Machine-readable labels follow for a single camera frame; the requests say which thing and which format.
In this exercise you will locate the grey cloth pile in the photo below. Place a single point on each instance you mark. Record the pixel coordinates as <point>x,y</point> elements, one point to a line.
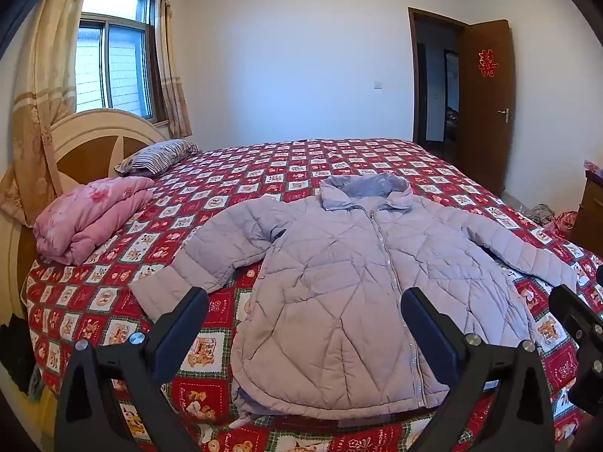
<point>539,214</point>

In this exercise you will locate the red checkered printed bedspread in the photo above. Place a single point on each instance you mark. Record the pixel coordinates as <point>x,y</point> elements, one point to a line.
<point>235,169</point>

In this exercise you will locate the dark wooden door frame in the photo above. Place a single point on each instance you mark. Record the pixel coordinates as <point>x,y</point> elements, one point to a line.
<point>414,75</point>

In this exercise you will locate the cream and brown headboard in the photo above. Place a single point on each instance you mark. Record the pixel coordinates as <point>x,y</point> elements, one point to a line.
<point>89,150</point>

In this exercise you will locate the wooden cabinet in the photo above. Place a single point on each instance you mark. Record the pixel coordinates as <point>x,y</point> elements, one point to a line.
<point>589,207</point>

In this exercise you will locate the lilac quilted down jacket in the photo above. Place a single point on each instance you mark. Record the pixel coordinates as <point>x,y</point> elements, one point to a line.
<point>329,282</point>

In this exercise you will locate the window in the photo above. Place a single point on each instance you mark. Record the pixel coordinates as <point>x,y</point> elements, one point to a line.
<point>115,52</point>

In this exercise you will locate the red paper door decoration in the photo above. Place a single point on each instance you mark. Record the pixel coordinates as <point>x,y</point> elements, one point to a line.
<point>486,62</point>

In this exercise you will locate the folded pink quilt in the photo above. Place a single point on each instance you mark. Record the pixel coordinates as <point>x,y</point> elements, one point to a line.
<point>89,216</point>

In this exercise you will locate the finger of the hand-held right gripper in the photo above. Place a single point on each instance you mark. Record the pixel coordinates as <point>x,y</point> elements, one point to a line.
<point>582,318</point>

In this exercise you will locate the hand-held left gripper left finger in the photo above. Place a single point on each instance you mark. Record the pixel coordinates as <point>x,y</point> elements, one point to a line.
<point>173,341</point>

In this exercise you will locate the red bag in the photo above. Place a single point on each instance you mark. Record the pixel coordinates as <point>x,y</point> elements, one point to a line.
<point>565,223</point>

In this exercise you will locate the striped pillow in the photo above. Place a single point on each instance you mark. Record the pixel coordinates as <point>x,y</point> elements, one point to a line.
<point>155,155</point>

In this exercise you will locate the brown wooden door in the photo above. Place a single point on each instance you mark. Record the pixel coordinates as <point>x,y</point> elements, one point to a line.
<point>485,99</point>

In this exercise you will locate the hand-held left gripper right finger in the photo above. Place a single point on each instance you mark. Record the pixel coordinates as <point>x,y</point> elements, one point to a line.
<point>426,332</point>

